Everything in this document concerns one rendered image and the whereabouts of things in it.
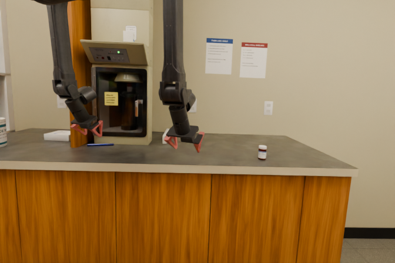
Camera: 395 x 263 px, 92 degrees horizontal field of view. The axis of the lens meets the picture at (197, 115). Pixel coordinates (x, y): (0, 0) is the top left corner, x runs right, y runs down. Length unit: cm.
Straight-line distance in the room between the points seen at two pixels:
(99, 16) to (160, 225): 115
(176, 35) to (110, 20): 72
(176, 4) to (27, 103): 164
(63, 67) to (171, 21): 50
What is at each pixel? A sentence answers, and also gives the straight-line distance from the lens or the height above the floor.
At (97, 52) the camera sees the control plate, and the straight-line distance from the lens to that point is 118.
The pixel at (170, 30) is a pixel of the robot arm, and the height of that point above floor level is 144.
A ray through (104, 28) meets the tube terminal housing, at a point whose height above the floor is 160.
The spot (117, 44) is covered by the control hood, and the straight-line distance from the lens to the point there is 111.
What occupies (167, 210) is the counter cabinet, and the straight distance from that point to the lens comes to 103.
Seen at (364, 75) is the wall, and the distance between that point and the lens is 212.
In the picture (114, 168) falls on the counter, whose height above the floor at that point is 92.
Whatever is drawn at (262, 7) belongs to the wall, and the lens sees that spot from 178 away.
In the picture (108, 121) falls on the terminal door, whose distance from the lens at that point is 123.
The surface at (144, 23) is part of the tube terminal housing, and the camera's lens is 122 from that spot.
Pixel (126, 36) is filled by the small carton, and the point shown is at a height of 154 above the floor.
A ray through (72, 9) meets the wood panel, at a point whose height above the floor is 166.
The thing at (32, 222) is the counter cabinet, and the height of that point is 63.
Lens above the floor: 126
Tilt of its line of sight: 7 degrees down
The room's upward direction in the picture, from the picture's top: 2 degrees clockwise
